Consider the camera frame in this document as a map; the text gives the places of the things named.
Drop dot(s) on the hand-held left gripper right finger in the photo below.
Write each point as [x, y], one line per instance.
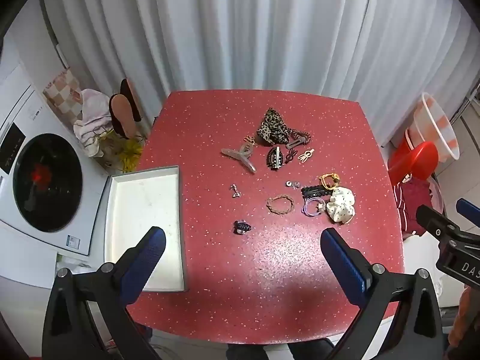
[343, 266]

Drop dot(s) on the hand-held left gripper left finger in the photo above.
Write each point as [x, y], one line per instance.
[150, 255]

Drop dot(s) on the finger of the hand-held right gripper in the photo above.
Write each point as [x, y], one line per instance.
[435, 225]
[470, 212]

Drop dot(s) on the white tray box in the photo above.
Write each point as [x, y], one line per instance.
[150, 202]

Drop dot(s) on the white polka dot scrunchie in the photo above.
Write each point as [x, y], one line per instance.
[339, 206]

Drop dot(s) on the small black claw clip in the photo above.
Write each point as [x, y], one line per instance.
[241, 227]

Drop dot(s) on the person's right forearm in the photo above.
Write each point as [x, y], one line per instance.
[467, 318]

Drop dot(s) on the dark red cloth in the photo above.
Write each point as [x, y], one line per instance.
[416, 195]

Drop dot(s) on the red plastic basin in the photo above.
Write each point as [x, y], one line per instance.
[416, 157]

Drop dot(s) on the black long hair clip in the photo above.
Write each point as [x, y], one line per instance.
[315, 191]

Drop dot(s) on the white plastic basket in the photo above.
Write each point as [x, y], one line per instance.
[435, 116]

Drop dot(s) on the beige bunny hair clip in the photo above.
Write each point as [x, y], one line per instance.
[305, 155]

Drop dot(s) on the black bunny hair clip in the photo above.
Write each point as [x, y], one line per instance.
[290, 156]

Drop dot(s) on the white washing machine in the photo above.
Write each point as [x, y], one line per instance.
[48, 183]

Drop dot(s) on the black rhinestone barrette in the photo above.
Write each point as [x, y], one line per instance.
[275, 157]

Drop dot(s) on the grey hair clip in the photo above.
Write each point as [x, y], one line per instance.
[294, 143]

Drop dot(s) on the clear hair claw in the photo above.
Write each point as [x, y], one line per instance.
[240, 155]

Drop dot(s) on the small gold hair clip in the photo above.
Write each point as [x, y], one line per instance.
[248, 140]

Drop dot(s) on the leopard print scrunchie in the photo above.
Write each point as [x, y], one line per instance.
[272, 127]

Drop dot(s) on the pink white towel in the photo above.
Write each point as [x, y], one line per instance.
[92, 108]

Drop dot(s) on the checkered bag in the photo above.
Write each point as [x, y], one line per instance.
[62, 90]

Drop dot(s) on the white curtain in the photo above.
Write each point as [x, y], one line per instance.
[243, 26]

